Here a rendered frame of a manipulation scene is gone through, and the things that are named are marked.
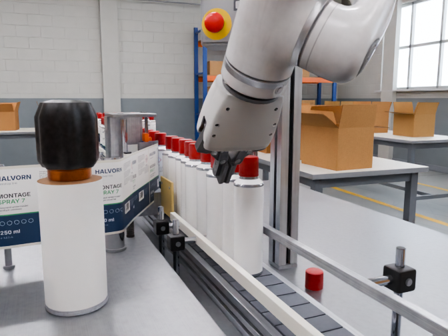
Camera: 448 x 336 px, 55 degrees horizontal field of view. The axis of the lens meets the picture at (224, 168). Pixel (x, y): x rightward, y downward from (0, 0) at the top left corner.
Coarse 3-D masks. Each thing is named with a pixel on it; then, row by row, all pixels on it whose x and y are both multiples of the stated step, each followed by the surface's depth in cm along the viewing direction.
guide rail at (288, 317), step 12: (180, 228) 96; (192, 228) 90; (204, 240) 82; (216, 252) 76; (228, 264) 71; (240, 276) 67; (252, 276) 66; (252, 288) 63; (264, 288) 61; (264, 300) 60; (276, 300) 58; (276, 312) 57; (288, 312) 55; (288, 324) 54; (300, 324) 52
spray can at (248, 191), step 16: (256, 160) 72; (240, 176) 73; (256, 176) 72; (240, 192) 72; (256, 192) 72; (240, 208) 72; (256, 208) 72; (240, 224) 73; (256, 224) 73; (240, 240) 73; (256, 240) 73; (240, 256) 74; (256, 256) 73; (256, 272) 74
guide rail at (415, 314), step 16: (288, 240) 68; (304, 256) 64; (320, 256) 61; (336, 272) 57; (352, 272) 55; (368, 288) 51; (384, 288) 51; (384, 304) 49; (400, 304) 47; (416, 320) 45; (432, 320) 43
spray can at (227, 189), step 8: (232, 176) 77; (224, 184) 77; (232, 184) 76; (224, 192) 77; (232, 192) 76; (224, 200) 78; (232, 200) 77; (224, 208) 78; (232, 208) 77; (224, 216) 78; (232, 216) 77; (224, 224) 78; (232, 224) 77; (224, 232) 79; (232, 232) 78; (224, 240) 79; (232, 240) 78; (224, 248) 79; (232, 248) 78; (232, 256) 78
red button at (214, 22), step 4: (212, 12) 82; (216, 12) 82; (208, 16) 82; (212, 16) 82; (216, 16) 82; (220, 16) 82; (208, 20) 82; (212, 20) 82; (216, 20) 82; (220, 20) 82; (208, 24) 82; (212, 24) 82; (216, 24) 82; (220, 24) 82; (208, 28) 83; (212, 28) 82; (216, 28) 82; (220, 28) 83; (212, 32) 83; (216, 32) 83
